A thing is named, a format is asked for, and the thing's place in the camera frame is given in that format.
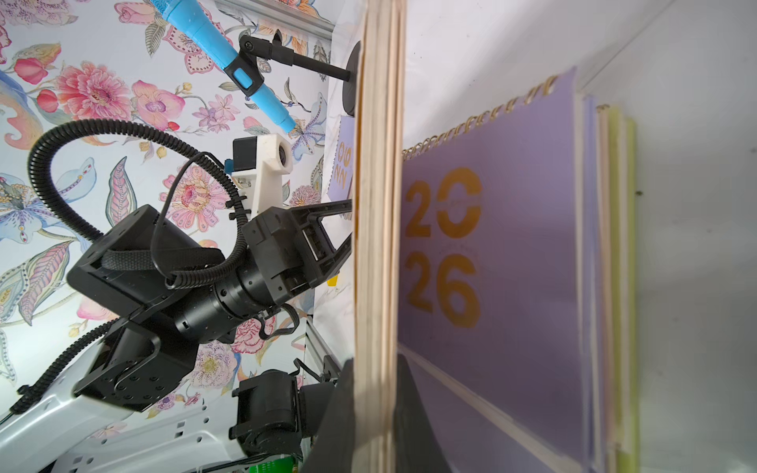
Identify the blue microphone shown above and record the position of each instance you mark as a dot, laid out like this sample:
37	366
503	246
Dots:
188	17

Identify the black microphone stand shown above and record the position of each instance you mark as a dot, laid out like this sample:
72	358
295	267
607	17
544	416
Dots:
307	65

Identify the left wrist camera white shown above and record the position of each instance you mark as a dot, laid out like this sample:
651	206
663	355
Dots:
258	167

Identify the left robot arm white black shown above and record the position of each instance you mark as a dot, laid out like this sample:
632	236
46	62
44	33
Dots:
170	296

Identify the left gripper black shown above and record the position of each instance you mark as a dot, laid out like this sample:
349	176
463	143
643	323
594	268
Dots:
289	250

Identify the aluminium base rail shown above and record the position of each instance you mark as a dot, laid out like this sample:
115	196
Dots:
319	357

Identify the yellow-green calendar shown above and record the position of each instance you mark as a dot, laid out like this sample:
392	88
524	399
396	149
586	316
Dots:
622	181

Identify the purple calendar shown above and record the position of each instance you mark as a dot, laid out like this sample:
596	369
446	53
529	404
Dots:
490	279
342	174

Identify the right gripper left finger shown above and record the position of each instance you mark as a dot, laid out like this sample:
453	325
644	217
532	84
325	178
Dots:
335	443

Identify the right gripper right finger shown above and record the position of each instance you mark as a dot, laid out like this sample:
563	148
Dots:
416	447

